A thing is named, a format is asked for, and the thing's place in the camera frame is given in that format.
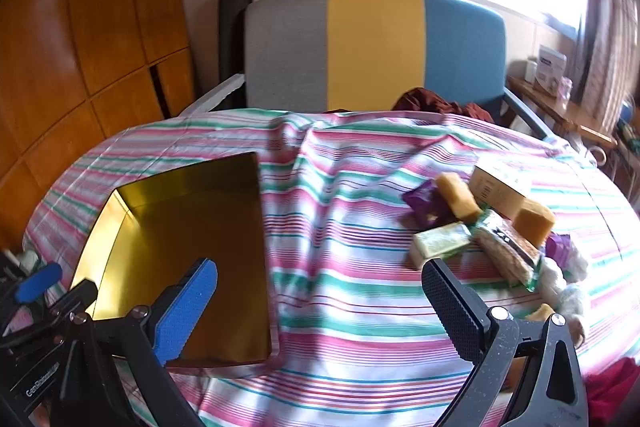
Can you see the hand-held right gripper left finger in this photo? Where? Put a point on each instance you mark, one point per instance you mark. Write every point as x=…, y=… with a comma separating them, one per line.
x=186, y=312

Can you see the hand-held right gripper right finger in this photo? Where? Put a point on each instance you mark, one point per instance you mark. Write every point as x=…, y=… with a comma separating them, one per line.
x=452, y=307

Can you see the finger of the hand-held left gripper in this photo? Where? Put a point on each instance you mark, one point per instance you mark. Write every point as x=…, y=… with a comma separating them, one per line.
x=75, y=294
x=37, y=283

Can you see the pale green snack packet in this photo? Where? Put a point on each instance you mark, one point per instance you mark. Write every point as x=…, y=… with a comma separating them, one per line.
x=440, y=243

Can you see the cereal bar green packet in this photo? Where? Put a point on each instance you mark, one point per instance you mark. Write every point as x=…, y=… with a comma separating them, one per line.
x=505, y=248

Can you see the gold cardboard box tray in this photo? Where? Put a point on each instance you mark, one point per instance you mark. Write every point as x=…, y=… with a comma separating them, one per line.
x=200, y=217

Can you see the purple snack packet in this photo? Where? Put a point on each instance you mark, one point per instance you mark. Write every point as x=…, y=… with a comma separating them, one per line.
x=557, y=249
x=425, y=203

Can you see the beige cardboard box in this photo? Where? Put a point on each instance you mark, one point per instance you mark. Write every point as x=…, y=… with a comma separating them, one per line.
x=495, y=192

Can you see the white wrapped snack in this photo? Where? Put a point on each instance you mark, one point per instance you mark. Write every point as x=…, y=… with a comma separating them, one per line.
x=575, y=307

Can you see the striped pink green blanket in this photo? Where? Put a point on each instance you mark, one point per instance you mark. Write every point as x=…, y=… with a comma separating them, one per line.
x=350, y=207

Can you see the dark red cloth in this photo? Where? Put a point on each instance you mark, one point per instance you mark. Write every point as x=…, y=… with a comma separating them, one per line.
x=425, y=99
x=615, y=389

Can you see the wooden side desk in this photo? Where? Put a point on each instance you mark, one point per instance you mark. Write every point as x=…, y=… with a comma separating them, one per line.
x=560, y=107

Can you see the small white bottle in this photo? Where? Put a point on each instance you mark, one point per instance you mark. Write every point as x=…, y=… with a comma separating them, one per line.
x=530, y=71

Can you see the white cardboard box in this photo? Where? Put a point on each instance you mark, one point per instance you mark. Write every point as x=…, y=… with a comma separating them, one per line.
x=550, y=67

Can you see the grey yellow blue chair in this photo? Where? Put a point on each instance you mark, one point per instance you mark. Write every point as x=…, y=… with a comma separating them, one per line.
x=375, y=47

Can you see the wooden wardrobe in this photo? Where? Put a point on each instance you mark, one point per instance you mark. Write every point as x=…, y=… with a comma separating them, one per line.
x=75, y=7

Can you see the brown striped curtain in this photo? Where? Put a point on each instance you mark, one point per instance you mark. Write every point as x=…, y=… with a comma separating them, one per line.
x=615, y=32

